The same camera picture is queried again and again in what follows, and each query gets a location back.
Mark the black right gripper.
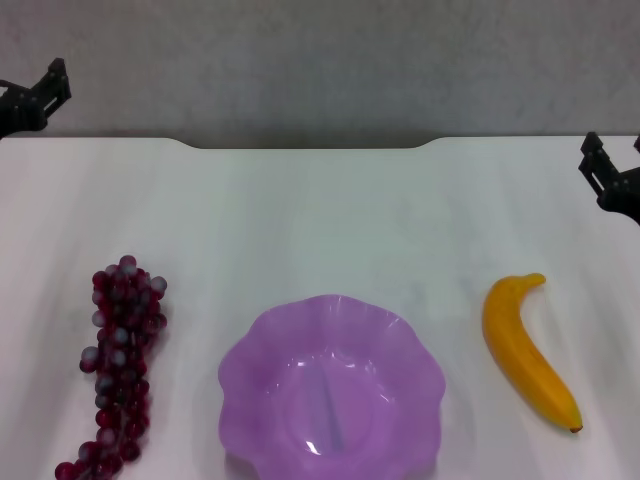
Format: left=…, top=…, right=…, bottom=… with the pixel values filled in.
left=577, top=131, right=640, bottom=227

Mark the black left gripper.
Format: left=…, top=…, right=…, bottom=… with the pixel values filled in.
left=0, top=57, right=73, bottom=140

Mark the red grape bunch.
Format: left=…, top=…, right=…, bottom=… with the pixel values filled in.
left=53, top=254, right=169, bottom=480

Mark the yellow banana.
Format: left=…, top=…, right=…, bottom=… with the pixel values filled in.
left=481, top=272, right=585, bottom=435

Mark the purple wavy plastic bowl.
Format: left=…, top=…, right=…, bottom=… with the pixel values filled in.
left=217, top=293, right=447, bottom=480

